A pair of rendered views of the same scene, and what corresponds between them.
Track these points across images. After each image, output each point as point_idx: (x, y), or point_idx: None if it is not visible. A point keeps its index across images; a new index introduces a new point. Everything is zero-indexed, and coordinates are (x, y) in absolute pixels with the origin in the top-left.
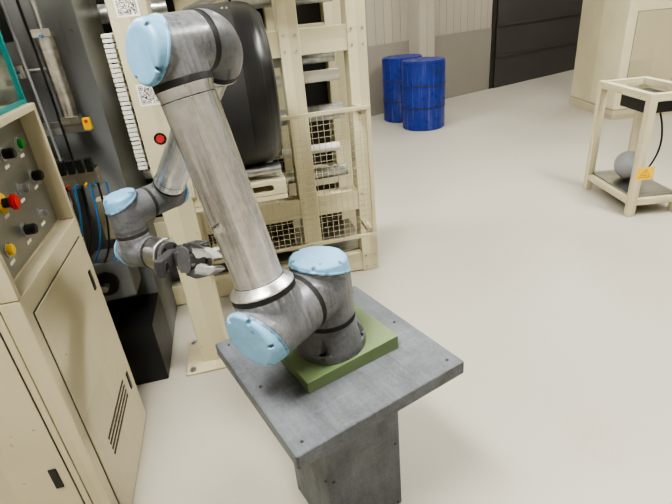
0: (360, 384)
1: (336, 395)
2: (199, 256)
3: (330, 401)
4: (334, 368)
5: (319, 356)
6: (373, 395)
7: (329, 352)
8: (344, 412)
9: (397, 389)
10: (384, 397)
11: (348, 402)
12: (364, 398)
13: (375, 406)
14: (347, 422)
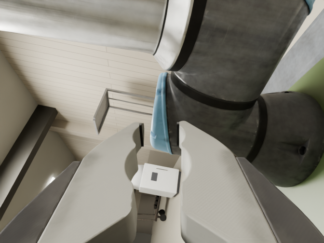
0: (290, 83)
1: (313, 63)
2: (120, 186)
3: (321, 51)
4: (291, 86)
5: (290, 91)
6: (285, 70)
7: (276, 92)
8: (312, 39)
9: (270, 80)
10: (279, 69)
11: (305, 55)
12: (292, 64)
13: (288, 56)
14: (312, 27)
